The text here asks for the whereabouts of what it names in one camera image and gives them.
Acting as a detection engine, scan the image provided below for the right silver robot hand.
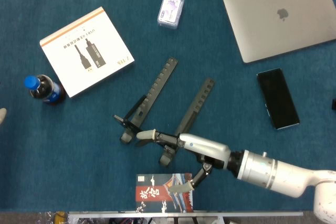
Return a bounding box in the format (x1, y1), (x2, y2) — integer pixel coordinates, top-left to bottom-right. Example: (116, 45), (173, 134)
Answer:
(135, 129), (244, 193)

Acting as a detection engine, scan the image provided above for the black folding laptop stand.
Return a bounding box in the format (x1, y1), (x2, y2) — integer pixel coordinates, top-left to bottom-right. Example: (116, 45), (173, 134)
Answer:
(112, 56), (216, 167)

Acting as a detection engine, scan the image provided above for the silver Apple laptop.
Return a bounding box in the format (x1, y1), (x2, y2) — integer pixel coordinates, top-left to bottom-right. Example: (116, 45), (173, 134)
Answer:
(222, 0), (336, 64)

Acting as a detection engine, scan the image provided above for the cola bottle with blue cap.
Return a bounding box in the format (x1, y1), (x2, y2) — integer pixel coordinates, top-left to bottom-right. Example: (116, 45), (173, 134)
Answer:
(24, 73), (67, 106)

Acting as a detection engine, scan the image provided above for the dark illustrated Chinese book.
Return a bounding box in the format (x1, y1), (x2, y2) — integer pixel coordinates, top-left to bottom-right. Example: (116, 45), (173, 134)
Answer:
(135, 173), (194, 213)

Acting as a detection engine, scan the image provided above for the teal table cloth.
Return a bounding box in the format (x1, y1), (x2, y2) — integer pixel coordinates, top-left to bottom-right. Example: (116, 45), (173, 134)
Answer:
(0, 0), (336, 213)

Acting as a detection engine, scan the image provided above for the black smartphone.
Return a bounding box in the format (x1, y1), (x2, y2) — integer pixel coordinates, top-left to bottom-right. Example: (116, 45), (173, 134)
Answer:
(256, 68), (301, 131)

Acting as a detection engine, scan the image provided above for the small yellow item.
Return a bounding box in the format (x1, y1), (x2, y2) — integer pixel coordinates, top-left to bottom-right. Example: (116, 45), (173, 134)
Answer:
(54, 211), (66, 224)

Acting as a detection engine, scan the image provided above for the white USB cable box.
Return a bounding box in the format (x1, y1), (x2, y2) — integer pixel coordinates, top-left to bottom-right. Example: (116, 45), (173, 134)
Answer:
(39, 6), (135, 99)

